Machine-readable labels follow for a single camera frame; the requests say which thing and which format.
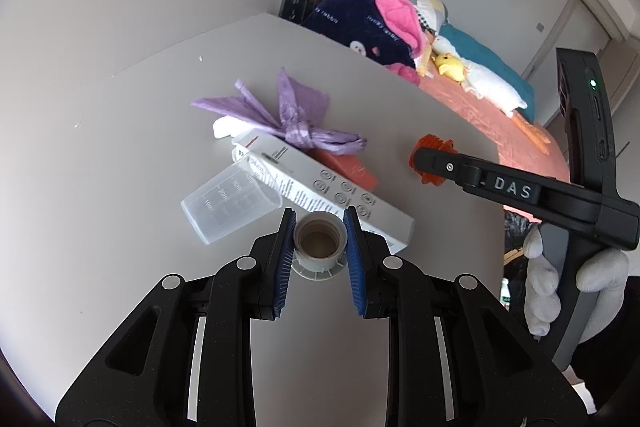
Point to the clear measuring cup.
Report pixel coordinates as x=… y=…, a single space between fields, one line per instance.
x=225 y=207

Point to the checked pillow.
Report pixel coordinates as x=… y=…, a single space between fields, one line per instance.
x=427 y=4

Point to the person's right hand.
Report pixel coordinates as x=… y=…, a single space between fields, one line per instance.
x=542 y=292

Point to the purple plastic bag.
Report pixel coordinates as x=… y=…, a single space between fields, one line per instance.
x=300 y=132

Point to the black wall socket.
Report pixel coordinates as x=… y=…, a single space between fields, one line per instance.
x=302 y=4

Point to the pink cloth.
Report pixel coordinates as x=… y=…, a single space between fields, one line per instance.
x=397 y=17

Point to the navy printed blanket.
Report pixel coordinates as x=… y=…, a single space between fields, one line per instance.
x=350 y=22

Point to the pink bed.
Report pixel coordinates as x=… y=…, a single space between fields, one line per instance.
x=475 y=112

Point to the yellow cloth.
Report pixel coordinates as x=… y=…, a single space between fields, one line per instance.
x=426 y=57

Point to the orange box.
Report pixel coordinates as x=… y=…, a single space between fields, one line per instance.
x=350 y=169

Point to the teal pillow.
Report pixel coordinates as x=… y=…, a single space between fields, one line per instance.
x=480 y=52

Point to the long white box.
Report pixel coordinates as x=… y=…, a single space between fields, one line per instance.
x=310 y=177

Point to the white bottle cap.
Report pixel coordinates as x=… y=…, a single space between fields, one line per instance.
x=320 y=252

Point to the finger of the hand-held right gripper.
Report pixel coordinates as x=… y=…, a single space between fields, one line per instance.
x=450 y=167

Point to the white goose plush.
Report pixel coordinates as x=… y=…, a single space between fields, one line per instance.
x=492 y=87

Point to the white paper scrap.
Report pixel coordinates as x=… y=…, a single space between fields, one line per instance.
x=222 y=127

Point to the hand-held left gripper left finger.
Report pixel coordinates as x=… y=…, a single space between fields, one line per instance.
x=282 y=267

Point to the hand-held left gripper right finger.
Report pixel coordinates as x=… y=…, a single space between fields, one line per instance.
x=355 y=267

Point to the orange ribbed cap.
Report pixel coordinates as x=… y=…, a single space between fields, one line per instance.
x=431 y=144

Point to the yellow duck plush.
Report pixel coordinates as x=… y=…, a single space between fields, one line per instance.
x=450 y=66

